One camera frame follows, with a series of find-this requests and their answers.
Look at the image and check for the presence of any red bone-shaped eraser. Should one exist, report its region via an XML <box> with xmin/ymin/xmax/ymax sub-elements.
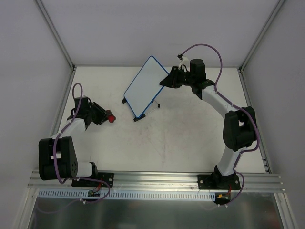
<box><xmin>107</xmin><ymin>115</ymin><xmax>116</xmax><ymax>123</ymax></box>

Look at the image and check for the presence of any blue-framed whiteboard with stand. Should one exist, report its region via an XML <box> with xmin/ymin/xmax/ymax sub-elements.
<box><xmin>122</xmin><ymin>55</ymin><xmax>168</xmax><ymax>122</ymax></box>

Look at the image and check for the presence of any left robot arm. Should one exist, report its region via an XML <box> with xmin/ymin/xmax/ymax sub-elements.
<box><xmin>39</xmin><ymin>96</ymin><xmax>116</xmax><ymax>186</ymax></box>

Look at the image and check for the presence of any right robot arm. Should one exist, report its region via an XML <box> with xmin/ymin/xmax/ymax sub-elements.
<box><xmin>160</xmin><ymin>59</ymin><xmax>258</xmax><ymax>191</ymax></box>

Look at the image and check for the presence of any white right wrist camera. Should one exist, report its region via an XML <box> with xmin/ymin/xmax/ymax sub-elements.
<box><xmin>177</xmin><ymin>54</ymin><xmax>189</xmax><ymax>68</ymax></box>

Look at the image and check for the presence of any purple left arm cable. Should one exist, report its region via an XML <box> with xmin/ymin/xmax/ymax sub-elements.
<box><xmin>35</xmin><ymin>83</ymin><xmax>111</xmax><ymax>214</ymax></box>

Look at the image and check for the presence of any right aluminium frame post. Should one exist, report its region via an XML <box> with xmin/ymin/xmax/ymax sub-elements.
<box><xmin>239</xmin><ymin>0</ymin><xmax>286</xmax><ymax>73</ymax></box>

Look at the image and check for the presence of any aluminium frame post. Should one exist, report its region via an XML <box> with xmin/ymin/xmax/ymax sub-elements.
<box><xmin>34</xmin><ymin>0</ymin><xmax>75</xmax><ymax>70</ymax></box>
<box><xmin>239</xmin><ymin>0</ymin><xmax>286</xmax><ymax>73</ymax></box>

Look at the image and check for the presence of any aluminium mounting rail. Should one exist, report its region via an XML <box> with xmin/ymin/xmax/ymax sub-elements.
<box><xmin>27</xmin><ymin>169</ymin><xmax>286</xmax><ymax>193</ymax></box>

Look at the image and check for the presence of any white slotted cable duct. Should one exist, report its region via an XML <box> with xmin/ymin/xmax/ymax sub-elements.
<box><xmin>38</xmin><ymin>188</ymin><xmax>216</xmax><ymax>201</ymax></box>

